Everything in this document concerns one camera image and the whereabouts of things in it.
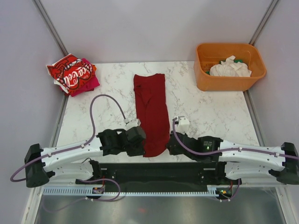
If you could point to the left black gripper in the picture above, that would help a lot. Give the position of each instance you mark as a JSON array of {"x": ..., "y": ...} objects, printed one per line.
[{"x": 139, "y": 150}]

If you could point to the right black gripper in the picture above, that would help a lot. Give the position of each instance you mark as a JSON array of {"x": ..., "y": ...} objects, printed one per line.
[{"x": 172, "y": 151}]

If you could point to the dark red t shirt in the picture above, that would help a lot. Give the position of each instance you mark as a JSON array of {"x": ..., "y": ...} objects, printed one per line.
[{"x": 151, "y": 110}]

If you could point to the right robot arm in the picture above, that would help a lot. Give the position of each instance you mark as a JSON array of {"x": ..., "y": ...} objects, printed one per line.
[{"x": 236, "y": 161}]

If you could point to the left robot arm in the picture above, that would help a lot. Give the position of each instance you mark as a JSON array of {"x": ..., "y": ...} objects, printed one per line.
[{"x": 41, "y": 162}]

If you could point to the pink folded t shirt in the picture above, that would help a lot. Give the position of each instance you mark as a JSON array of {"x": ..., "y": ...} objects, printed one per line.
[{"x": 91, "y": 84}]

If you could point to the orange plastic bin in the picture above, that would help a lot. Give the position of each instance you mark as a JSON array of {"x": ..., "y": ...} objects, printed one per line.
[{"x": 209, "y": 54}]

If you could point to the red white patterned t shirt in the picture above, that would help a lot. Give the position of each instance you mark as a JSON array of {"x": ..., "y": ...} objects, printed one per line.
[{"x": 56, "y": 70}]

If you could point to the red coca cola t shirt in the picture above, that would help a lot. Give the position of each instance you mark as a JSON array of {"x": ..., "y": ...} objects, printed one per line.
[{"x": 75, "y": 75}]

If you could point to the green cloth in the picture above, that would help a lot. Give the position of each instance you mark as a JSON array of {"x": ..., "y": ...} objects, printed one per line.
[{"x": 235, "y": 61}]

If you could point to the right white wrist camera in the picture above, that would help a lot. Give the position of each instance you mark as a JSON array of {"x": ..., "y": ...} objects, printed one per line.
[{"x": 181, "y": 124}]

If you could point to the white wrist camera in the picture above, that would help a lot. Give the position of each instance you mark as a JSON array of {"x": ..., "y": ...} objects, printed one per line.
[
  {"x": 132, "y": 123},
  {"x": 181, "y": 124}
]

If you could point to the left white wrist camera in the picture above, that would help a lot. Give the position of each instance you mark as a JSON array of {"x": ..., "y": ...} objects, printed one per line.
[{"x": 132, "y": 123}]

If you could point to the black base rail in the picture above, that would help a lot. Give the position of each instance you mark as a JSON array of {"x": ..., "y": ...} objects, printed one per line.
[{"x": 160, "y": 177}]

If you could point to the white slotted cable duct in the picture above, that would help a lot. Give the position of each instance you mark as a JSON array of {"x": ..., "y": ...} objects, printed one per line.
[{"x": 92, "y": 191}]

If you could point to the right aluminium corner post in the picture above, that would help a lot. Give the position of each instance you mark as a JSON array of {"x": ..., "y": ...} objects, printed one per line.
[{"x": 263, "y": 22}]

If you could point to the aluminium corner post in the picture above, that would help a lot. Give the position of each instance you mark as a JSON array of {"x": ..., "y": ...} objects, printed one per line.
[
  {"x": 263, "y": 22},
  {"x": 50, "y": 26}
]

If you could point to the left aluminium corner post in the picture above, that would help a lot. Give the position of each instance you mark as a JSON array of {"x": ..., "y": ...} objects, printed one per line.
[{"x": 50, "y": 26}]

